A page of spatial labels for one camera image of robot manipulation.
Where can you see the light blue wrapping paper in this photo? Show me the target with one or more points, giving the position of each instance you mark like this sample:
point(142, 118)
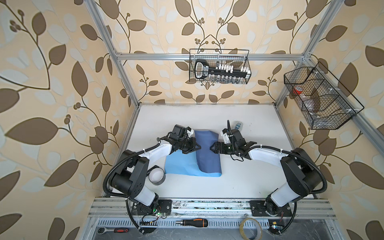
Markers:
point(202, 163)

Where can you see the back wire basket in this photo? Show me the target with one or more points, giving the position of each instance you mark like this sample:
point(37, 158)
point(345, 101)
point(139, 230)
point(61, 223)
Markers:
point(235, 57)

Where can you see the black orange screwdriver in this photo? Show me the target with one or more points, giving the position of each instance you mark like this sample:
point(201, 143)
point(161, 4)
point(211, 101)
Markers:
point(198, 223)

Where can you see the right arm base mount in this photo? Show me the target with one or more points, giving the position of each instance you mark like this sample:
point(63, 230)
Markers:
point(263, 208)

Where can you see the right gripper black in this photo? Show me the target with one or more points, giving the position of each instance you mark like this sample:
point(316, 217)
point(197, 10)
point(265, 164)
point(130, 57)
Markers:
point(221, 151)

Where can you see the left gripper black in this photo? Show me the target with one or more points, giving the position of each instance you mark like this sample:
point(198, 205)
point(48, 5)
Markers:
point(193, 141)

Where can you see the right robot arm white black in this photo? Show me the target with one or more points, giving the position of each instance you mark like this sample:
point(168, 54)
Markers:
point(303, 176)

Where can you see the clear tape roll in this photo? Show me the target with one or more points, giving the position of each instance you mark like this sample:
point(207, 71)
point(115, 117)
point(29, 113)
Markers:
point(250, 229)

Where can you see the wire basket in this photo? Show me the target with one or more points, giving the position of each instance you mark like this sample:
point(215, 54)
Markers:
point(235, 57)
point(326, 102)

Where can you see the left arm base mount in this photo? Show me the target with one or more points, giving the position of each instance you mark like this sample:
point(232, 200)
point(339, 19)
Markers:
point(159, 207)

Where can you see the right wire basket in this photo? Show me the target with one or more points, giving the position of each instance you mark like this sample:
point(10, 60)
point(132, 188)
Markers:
point(326, 102)

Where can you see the grey tape dispenser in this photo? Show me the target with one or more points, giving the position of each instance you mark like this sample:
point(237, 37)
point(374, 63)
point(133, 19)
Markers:
point(238, 126)

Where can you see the red handled ratchet wrench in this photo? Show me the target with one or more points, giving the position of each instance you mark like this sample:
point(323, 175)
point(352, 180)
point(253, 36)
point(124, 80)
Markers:
point(103, 230)

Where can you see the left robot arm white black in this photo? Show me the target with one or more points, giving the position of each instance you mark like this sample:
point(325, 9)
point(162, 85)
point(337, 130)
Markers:
point(127, 178)

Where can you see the black socket set rail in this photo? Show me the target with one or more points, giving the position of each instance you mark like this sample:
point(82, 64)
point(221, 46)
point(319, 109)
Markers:
point(202, 70)

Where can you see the grey duct tape roll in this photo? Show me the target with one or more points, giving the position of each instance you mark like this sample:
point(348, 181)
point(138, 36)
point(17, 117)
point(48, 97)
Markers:
point(156, 175)

